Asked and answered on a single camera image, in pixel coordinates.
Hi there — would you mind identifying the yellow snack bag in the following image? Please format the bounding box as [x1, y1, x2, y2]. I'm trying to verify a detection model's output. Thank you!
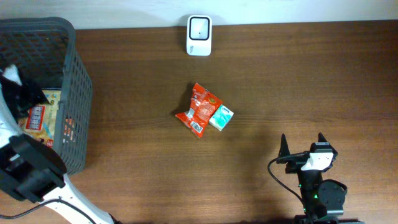
[18, 90, 61, 148]

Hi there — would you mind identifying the teal tissue pack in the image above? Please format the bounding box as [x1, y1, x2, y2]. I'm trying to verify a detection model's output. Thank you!
[209, 105, 234, 131]

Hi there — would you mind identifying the red candy bag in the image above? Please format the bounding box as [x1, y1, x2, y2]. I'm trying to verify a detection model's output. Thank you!
[175, 83, 223, 138]

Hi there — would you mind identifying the orange tissue pack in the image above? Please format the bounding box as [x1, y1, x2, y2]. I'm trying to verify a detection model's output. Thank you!
[63, 118, 76, 142]

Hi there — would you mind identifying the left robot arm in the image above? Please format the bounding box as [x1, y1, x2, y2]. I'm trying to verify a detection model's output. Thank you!
[1, 64, 117, 224]

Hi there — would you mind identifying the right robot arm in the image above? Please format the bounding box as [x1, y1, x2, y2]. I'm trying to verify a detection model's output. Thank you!
[272, 133, 360, 224]

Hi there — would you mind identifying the grey plastic mesh basket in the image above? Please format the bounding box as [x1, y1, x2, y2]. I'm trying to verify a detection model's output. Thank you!
[1, 17, 93, 175]

